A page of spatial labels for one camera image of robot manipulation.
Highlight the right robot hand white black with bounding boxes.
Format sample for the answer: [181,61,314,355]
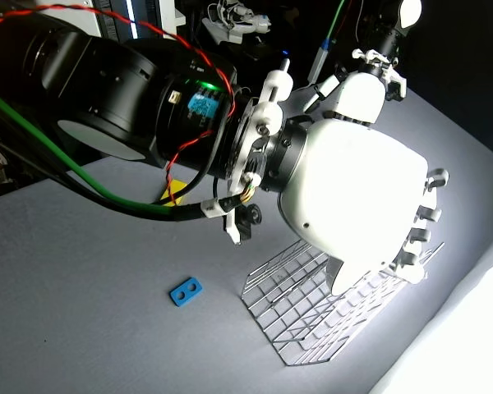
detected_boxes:
[266,117,450,296]

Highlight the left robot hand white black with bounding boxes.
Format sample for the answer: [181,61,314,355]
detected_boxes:
[302,69,387,126]

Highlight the grey plug with blue end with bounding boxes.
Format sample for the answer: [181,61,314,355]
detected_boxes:
[306,38,334,83]

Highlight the white robotic device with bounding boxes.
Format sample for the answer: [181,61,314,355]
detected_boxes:
[200,0,272,46]

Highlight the yellow rectangular block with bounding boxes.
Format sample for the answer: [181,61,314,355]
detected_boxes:
[159,179,189,206]

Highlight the blue block with two holes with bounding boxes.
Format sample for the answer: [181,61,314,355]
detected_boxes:
[168,277,204,308]

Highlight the white cabinet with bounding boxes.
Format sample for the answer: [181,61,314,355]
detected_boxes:
[36,0,187,42]

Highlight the blue white light strip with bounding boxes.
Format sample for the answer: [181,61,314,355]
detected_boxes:
[125,0,140,40]

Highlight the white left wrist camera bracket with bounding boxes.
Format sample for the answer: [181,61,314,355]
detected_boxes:
[352,48,408,102]

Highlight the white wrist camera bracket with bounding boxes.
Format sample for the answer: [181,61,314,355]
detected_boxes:
[200,58,296,246]
[352,48,408,102]

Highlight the thin green wire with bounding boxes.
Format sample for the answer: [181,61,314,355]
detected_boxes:
[326,0,347,42]

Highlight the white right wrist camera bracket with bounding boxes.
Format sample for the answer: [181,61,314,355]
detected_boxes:
[200,58,296,246]

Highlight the silver wire rack shelf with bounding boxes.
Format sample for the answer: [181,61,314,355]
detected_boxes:
[241,239,445,367]

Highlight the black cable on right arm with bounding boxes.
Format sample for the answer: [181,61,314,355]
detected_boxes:
[0,102,231,222]

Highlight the red wire on right arm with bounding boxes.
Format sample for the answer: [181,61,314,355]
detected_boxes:
[0,3,237,205]

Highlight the green cable on right arm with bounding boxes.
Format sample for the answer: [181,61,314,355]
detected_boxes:
[0,90,180,218]

